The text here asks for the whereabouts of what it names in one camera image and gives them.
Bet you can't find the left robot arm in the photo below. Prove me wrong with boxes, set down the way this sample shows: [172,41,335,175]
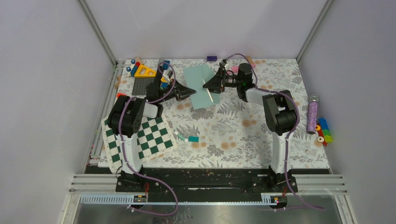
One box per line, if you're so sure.
[106,79,196,192]

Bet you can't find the purple glitter tube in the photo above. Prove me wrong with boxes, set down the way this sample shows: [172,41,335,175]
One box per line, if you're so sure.
[306,94,319,134]

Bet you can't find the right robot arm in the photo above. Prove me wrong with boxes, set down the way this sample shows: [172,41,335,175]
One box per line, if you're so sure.
[203,63,300,192]

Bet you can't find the floral table mat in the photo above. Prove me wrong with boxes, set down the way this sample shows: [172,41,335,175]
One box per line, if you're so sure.
[116,58,330,169]

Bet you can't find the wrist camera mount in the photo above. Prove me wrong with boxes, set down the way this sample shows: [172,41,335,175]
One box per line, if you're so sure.
[219,59,229,71]
[163,68,173,82]

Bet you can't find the colourful stacked brick toy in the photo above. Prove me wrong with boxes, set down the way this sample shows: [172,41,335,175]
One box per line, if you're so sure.
[315,118,333,146]

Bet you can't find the purple small brick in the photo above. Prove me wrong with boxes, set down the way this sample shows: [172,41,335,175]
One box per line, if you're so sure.
[206,56,217,62]

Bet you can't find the pink cylinder marker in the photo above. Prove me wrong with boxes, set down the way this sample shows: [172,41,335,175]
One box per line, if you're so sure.
[231,64,256,73]

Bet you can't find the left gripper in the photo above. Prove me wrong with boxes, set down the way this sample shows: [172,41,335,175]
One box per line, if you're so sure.
[157,79,197,104]

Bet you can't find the purple cable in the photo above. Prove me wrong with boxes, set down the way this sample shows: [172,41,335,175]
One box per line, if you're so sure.
[223,53,325,212]
[118,61,180,217]

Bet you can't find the green white checkerboard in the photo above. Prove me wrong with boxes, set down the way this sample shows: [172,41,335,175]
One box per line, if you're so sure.
[101,116,177,174]

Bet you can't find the wooden block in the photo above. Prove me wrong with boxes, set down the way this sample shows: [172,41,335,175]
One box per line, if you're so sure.
[246,56,255,66]

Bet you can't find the small teal block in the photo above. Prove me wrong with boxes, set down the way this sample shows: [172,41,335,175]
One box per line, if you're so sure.
[188,136,199,142]

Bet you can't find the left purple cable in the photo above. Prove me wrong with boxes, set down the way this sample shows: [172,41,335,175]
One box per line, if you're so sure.
[118,61,180,217]

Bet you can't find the yellow triangle toy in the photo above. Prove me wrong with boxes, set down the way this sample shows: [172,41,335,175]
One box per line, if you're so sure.
[134,64,156,78]

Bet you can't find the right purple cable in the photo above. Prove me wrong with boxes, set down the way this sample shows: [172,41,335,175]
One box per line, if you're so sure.
[223,53,325,212]

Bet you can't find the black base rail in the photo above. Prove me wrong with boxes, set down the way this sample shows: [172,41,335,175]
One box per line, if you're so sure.
[115,168,298,203]

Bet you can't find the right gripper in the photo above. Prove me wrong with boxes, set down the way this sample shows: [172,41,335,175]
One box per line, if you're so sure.
[203,68,242,94]

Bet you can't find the blue lego brick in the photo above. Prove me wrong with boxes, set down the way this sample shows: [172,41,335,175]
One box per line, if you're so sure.
[163,60,170,70]

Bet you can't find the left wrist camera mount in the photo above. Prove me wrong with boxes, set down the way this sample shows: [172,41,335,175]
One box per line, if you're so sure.
[163,68,173,82]

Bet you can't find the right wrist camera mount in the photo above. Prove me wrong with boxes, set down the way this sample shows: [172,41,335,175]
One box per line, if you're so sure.
[219,59,229,71]

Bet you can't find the grey lego baseplate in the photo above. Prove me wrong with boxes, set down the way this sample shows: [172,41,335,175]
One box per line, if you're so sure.
[129,58,156,96]

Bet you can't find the small red block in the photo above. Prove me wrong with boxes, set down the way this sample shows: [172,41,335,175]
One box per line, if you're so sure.
[116,93,126,98]

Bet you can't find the green white glue stick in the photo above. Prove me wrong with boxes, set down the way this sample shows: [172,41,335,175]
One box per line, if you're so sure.
[174,131,188,142]

